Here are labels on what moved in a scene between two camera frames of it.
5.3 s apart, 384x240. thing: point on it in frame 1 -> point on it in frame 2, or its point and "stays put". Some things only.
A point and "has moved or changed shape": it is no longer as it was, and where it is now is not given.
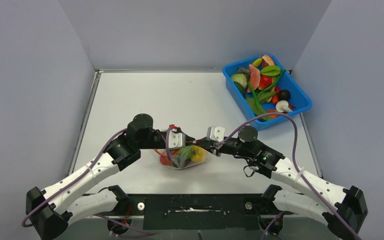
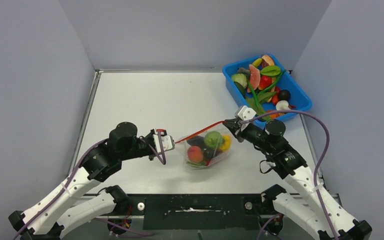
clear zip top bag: [183, 157] has moved or changed shape
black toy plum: [284, 95] stays put
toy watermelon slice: [255, 78] stays put
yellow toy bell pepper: [198, 154] has moved or changed shape
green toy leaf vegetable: [271, 70] stays put
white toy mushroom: [282, 106] stays put
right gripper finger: [209, 144] -> [233, 124]
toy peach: [164, 160] -> [195, 154]
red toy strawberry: [265, 81] stays put
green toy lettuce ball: [186, 152] has moved or changed shape
